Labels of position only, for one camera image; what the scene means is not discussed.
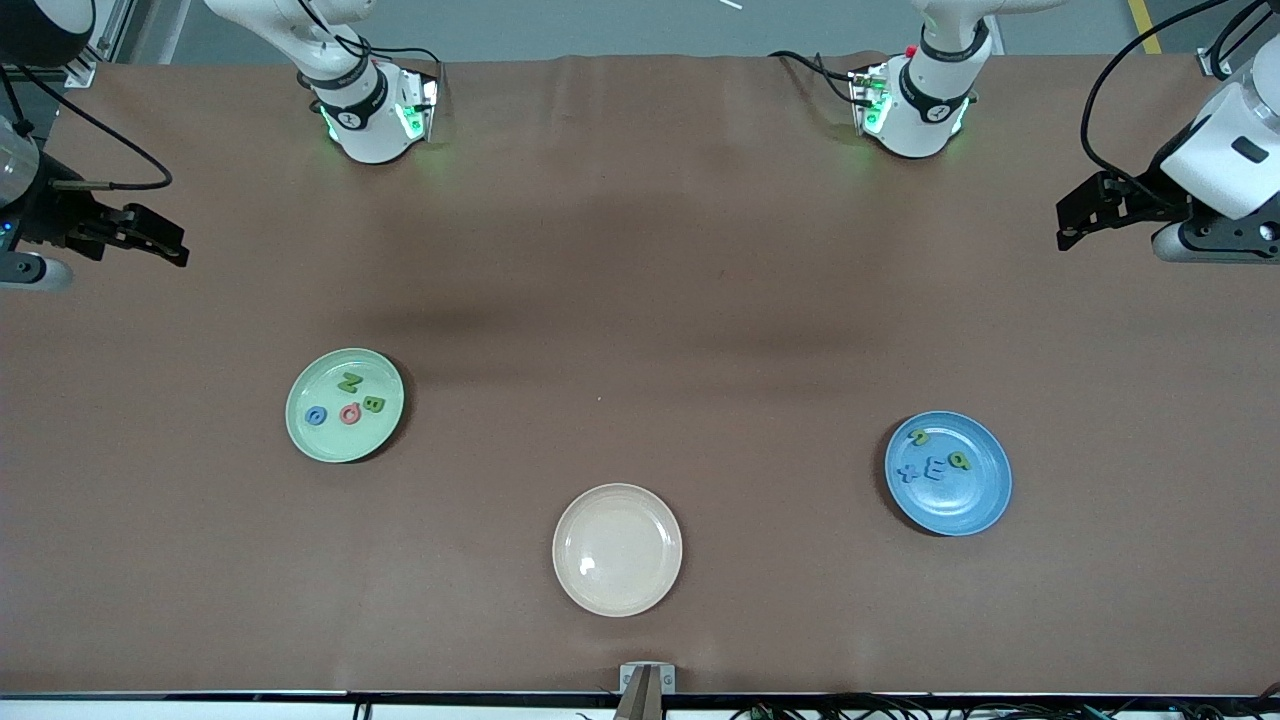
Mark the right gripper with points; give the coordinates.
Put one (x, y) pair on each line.
(50, 216)

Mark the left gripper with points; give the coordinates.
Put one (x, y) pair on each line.
(1138, 199)

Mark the blue letter C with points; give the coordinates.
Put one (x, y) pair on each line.
(316, 407)

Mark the red letter Q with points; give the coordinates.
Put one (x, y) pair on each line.
(342, 414)

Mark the green letter q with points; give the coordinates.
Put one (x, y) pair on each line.
(966, 465)

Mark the green letter B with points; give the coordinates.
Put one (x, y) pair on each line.
(373, 404)

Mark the blue letter m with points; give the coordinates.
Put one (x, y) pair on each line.
(933, 469)

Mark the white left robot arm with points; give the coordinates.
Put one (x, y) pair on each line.
(915, 120)

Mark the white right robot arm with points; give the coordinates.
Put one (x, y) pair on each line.
(365, 130)

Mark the yellow floor tape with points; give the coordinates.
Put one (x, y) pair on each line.
(1148, 35)

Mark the green plate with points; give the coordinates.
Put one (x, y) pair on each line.
(330, 445)

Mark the brown table mat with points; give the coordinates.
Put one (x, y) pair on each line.
(200, 550)

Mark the blue plate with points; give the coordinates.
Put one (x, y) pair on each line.
(940, 510)

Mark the beige plate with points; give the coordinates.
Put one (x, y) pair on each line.
(617, 550)

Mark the aluminium frame profile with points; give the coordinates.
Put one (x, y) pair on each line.
(1210, 62)
(85, 72)

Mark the white table edge rail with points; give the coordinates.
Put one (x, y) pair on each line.
(200, 712)

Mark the grey metal camera bracket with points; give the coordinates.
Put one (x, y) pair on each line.
(665, 680)

